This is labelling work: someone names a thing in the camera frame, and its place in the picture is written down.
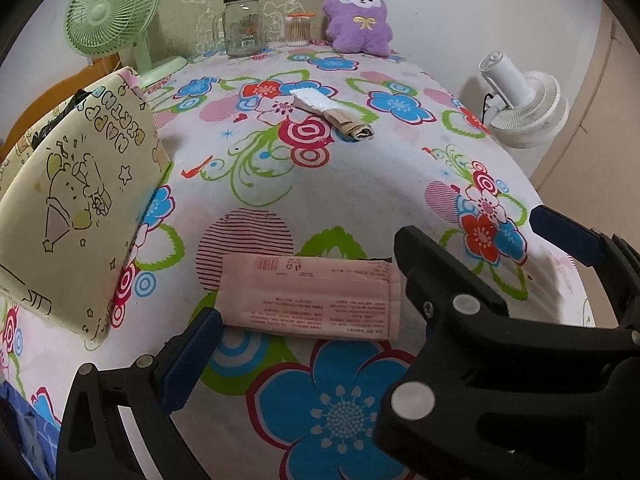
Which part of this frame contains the beige wooden door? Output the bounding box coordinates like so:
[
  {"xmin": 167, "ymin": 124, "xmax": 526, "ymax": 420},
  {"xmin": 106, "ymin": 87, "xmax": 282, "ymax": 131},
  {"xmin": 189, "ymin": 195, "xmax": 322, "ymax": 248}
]
[{"xmin": 529, "ymin": 7, "xmax": 640, "ymax": 206}]

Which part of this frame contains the white floor fan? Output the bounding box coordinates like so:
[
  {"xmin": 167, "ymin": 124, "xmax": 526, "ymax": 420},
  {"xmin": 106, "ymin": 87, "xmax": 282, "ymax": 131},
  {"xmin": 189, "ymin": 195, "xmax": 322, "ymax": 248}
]
[{"xmin": 477, "ymin": 51, "xmax": 571, "ymax": 149}]

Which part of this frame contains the glass jar mug black lid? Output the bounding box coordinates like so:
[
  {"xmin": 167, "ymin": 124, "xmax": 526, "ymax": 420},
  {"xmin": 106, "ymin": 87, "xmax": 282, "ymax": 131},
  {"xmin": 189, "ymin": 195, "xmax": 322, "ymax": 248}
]
[{"xmin": 212, "ymin": 0, "xmax": 266, "ymax": 59}]

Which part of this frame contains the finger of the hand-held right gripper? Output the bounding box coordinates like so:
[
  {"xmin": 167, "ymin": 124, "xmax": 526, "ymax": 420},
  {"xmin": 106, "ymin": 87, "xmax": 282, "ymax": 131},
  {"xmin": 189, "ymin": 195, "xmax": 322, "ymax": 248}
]
[
  {"xmin": 530, "ymin": 204, "xmax": 640, "ymax": 332},
  {"xmin": 374, "ymin": 225, "xmax": 640, "ymax": 480}
]

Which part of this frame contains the wooden bed headboard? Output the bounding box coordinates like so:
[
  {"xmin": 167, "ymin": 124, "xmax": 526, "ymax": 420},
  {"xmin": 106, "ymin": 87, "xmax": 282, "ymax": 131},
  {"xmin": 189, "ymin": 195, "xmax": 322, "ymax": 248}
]
[{"xmin": 0, "ymin": 54, "xmax": 126, "ymax": 161}]

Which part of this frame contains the green desk fan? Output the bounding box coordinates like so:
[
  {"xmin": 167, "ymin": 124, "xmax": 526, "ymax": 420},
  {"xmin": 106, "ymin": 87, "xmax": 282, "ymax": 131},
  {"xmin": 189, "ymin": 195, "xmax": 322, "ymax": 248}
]
[{"xmin": 65, "ymin": 0, "xmax": 190, "ymax": 90}]

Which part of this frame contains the blue cloth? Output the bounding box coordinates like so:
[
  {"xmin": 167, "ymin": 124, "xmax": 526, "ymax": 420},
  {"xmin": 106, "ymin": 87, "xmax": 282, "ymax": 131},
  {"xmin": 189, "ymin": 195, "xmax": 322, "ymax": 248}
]
[{"xmin": 0, "ymin": 380, "xmax": 61, "ymax": 480}]

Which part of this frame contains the black fan cable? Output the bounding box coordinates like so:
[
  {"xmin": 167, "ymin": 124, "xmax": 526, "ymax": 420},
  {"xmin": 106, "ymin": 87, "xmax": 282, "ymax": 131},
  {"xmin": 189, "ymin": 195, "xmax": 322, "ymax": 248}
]
[{"xmin": 481, "ymin": 87, "xmax": 502, "ymax": 117}]

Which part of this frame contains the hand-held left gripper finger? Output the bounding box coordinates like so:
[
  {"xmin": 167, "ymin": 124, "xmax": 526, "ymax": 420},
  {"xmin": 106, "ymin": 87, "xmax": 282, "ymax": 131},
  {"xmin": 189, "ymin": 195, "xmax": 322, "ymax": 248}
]
[{"xmin": 57, "ymin": 307, "xmax": 223, "ymax": 480}]

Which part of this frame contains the floral tablecloth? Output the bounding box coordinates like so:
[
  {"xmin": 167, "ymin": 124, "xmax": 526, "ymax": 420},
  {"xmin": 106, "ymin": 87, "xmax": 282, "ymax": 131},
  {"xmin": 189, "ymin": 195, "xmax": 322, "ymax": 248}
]
[{"xmin": 0, "ymin": 42, "xmax": 598, "ymax": 480}]

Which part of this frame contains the beige cloth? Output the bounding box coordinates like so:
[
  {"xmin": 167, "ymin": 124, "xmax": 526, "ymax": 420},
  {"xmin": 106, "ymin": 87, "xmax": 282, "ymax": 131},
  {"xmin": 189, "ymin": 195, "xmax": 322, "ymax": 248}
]
[{"xmin": 325, "ymin": 105, "xmax": 376, "ymax": 142}]

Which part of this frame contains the cotton swab jar orange lid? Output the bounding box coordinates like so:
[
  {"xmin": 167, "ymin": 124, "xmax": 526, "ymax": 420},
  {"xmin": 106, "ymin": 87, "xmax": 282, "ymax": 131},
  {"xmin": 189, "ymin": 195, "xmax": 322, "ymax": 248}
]
[{"xmin": 282, "ymin": 11, "xmax": 316, "ymax": 48}]

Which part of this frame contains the purple plush bunny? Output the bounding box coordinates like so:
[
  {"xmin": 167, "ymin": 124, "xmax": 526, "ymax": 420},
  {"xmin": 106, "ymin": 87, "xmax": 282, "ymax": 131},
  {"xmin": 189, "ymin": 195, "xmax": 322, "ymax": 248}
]
[{"xmin": 321, "ymin": 0, "xmax": 394, "ymax": 57}]

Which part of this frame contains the pink packet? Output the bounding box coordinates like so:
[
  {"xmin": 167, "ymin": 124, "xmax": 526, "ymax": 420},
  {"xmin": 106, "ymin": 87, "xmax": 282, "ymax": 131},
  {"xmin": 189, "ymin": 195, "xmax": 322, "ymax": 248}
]
[{"xmin": 214, "ymin": 253, "xmax": 404, "ymax": 344}]

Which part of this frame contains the yellow cartoon fabric storage box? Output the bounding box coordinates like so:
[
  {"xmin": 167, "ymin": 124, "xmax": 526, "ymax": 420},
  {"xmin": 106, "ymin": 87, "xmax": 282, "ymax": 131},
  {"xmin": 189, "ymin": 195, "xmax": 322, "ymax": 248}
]
[{"xmin": 0, "ymin": 66, "xmax": 172, "ymax": 345}]

